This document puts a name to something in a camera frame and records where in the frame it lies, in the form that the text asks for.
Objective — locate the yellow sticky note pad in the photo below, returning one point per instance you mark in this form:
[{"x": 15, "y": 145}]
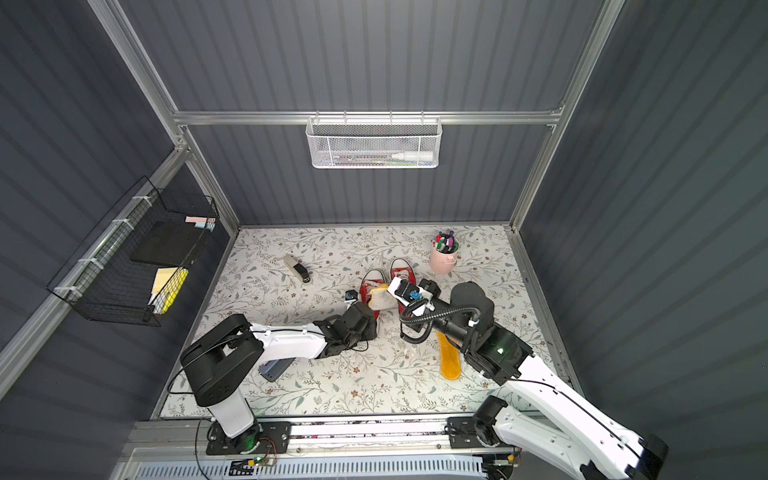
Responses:
[{"x": 166, "y": 287}]

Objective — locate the white marker in basket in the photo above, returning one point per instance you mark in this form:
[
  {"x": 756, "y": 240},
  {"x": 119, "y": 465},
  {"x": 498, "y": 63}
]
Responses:
[{"x": 412, "y": 157}]

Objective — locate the black notebook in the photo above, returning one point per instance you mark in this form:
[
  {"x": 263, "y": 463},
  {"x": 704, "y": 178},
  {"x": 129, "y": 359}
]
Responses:
[{"x": 169, "y": 244}]

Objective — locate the coloured markers in cup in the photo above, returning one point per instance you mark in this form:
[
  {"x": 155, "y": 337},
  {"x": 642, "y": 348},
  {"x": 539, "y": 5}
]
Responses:
[{"x": 445, "y": 242}]

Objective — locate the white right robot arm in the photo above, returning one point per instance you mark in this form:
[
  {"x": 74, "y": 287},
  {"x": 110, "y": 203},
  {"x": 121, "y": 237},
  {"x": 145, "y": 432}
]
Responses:
[{"x": 577, "y": 438}]

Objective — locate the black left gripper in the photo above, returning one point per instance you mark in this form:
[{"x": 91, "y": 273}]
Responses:
[{"x": 366, "y": 318}]

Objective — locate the beige and black stapler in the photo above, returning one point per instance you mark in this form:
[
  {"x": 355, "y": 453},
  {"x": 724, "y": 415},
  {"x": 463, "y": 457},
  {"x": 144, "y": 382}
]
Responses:
[{"x": 297, "y": 268}]

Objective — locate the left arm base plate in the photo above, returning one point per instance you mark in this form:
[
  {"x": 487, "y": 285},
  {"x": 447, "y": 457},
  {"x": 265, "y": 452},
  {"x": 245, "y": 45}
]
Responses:
[{"x": 260, "y": 439}]

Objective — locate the white wire mesh basket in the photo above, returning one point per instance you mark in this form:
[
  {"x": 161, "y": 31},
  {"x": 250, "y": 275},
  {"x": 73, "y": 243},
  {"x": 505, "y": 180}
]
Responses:
[{"x": 348, "y": 145}]

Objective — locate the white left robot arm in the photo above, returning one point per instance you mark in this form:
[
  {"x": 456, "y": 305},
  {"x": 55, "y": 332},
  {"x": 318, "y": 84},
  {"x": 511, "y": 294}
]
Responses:
[{"x": 217, "y": 363}]

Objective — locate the red sneaker one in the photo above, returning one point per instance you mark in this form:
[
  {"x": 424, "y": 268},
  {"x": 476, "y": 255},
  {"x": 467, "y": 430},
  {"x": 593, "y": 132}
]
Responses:
[
  {"x": 371, "y": 279},
  {"x": 403, "y": 273}
]

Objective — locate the pink pen cup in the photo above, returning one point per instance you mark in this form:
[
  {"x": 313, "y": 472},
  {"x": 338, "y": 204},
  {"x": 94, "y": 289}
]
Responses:
[{"x": 443, "y": 262}]

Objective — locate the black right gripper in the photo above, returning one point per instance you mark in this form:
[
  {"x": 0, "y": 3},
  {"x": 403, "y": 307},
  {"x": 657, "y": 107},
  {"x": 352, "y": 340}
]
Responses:
[{"x": 424, "y": 297}]

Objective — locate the grey blue calculator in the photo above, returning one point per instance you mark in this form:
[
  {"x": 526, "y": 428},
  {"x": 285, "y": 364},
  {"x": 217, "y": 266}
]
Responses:
[{"x": 271, "y": 371}]

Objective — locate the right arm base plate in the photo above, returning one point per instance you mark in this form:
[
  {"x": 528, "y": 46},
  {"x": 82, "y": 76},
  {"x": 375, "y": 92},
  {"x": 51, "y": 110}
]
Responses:
[{"x": 464, "y": 433}]

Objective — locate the yellow insole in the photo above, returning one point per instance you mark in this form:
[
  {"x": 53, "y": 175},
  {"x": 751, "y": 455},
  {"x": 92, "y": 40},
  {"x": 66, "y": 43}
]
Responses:
[
  {"x": 380, "y": 299},
  {"x": 450, "y": 365}
]

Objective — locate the black wire wall basket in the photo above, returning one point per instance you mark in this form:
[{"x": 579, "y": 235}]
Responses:
[{"x": 136, "y": 269}]

